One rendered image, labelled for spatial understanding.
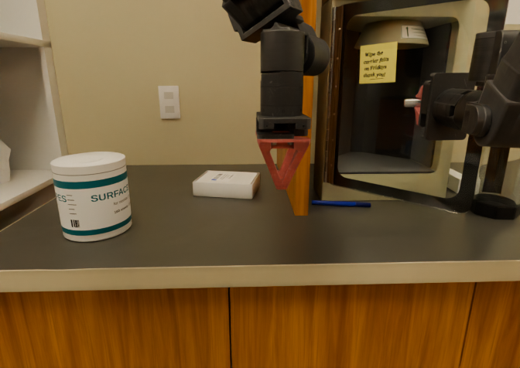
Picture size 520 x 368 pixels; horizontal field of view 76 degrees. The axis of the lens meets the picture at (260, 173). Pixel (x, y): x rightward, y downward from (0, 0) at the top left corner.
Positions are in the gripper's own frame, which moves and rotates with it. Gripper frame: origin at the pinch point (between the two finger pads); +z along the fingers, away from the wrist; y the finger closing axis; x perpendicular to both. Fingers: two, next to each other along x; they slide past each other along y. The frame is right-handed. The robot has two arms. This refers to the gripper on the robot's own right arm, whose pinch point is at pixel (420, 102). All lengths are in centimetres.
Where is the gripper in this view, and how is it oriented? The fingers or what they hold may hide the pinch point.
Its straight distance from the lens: 67.5
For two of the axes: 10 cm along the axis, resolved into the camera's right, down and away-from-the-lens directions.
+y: -0.1, -9.6, -2.9
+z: -0.4, -2.9, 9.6
